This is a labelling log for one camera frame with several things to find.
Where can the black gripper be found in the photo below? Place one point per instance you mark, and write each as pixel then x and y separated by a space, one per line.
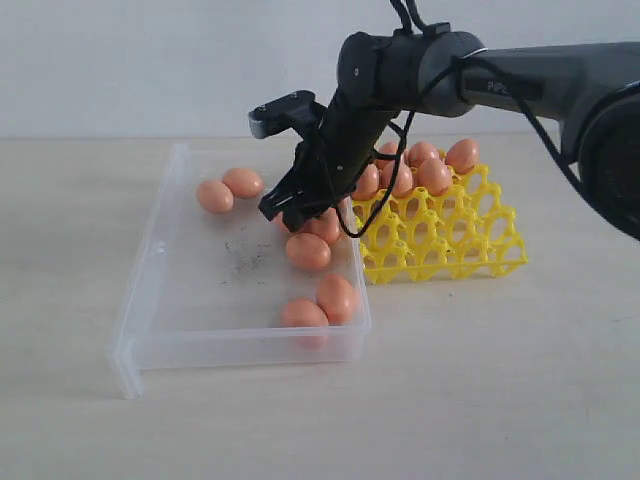
pixel 328 163

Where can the brown egg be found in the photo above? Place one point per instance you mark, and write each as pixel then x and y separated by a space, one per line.
pixel 215 197
pixel 434 176
pixel 403 183
pixel 243 182
pixel 326 226
pixel 420 152
pixel 367 185
pixel 278 221
pixel 385 154
pixel 463 156
pixel 336 297
pixel 308 251

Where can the clear plastic bin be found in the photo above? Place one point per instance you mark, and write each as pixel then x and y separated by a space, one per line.
pixel 208 290

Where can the yellow plastic egg tray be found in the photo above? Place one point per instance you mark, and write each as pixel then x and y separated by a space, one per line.
pixel 467 232

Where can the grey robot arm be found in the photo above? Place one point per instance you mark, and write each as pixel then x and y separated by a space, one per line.
pixel 590 90

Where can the brown egg frontmost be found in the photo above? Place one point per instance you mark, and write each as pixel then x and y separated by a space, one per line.
pixel 304 313

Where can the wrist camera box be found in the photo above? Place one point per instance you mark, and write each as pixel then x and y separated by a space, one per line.
pixel 298 111

